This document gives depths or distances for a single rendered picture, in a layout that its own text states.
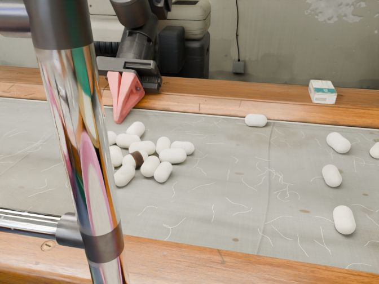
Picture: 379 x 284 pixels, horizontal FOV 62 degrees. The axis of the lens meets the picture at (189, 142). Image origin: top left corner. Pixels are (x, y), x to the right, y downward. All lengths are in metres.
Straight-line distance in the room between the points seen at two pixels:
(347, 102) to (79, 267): 0.48
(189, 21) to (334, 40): 1.45
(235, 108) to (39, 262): 0.38
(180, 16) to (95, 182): 1.14
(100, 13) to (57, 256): 0.88
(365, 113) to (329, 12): 1.92
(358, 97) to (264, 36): 1.86
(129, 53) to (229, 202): 0.30
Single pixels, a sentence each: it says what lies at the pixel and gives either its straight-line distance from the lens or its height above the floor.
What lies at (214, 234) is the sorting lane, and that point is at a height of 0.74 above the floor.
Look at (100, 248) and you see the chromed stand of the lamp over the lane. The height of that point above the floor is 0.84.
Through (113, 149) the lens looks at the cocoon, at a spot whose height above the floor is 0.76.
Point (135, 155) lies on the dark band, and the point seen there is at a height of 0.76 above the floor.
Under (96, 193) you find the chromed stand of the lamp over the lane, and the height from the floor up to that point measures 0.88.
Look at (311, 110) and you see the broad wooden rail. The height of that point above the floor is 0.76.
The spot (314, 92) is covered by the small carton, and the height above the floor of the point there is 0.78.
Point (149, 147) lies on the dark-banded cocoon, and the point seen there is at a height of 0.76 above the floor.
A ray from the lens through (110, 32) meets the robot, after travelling 1.04.
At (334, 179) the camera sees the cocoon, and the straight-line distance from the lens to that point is 0.41.
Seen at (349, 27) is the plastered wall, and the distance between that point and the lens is 2.53.
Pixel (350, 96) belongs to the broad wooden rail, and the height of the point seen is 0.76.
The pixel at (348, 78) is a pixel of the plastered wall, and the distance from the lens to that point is 2.63.
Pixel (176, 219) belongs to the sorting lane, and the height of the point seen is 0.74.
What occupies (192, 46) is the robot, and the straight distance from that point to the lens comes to 1.29.
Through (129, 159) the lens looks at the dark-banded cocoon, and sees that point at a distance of 0.40.
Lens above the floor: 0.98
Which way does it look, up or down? 31 degrees down
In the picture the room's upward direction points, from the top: straight up
